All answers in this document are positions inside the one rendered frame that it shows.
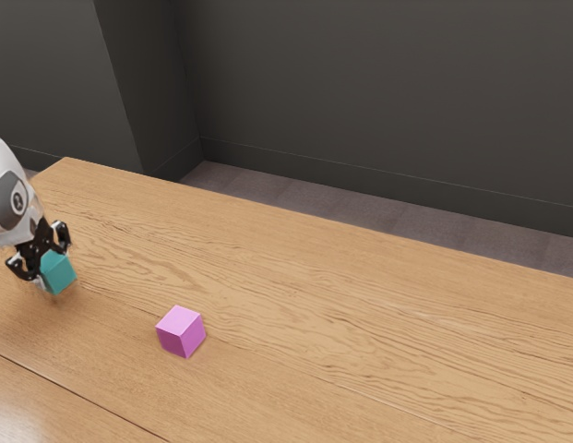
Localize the pink block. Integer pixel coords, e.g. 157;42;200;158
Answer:
154;304;208;360

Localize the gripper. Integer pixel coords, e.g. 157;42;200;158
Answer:
5;216;73;292

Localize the teal block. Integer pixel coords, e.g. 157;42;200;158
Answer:
38;249;78;296

